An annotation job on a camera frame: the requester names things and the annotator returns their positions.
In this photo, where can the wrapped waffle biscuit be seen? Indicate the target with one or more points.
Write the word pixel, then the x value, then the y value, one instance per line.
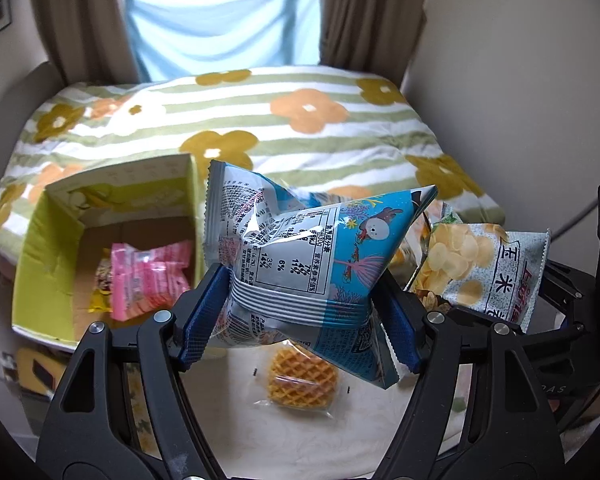
pixel 300 380

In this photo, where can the pink bed sheet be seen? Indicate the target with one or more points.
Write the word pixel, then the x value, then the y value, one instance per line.
pixel 5 267

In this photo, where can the green cardboard box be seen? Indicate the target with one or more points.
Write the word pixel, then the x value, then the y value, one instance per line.
pixel 45 240

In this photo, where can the brown curtain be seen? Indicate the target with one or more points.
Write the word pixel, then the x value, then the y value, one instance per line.
pixel 365 10
pixel 85 15

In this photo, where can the small black device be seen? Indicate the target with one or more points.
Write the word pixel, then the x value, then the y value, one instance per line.
pixel 42 372

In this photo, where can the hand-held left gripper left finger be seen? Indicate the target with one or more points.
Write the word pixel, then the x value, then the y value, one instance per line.
pixel 200 320

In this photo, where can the yellow box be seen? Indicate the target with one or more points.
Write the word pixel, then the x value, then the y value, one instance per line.
pixel 25 360

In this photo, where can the blue cartoon snack packet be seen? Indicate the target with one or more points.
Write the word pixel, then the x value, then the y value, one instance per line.
pixel 305 240

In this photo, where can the white corn chip packet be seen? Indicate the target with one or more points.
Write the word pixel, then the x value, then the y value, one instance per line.
pixel 485 280

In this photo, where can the light blue window cloth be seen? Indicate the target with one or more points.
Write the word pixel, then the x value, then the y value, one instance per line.
pixel 220 25

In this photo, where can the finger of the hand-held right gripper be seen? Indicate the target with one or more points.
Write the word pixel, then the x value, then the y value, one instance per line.
pixel 577 330
pixel 570 285

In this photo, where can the floral striped blanket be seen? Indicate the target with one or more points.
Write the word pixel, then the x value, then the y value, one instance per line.
pixel 330 160

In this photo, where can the beige headboard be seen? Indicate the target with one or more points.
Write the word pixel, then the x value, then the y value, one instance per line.
pixel 10 125

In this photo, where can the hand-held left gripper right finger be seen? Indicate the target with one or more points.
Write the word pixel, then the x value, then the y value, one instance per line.
pixel 402 332

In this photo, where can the pink snack packet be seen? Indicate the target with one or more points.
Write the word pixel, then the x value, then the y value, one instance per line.
pixel 140 290
pixel 177 255

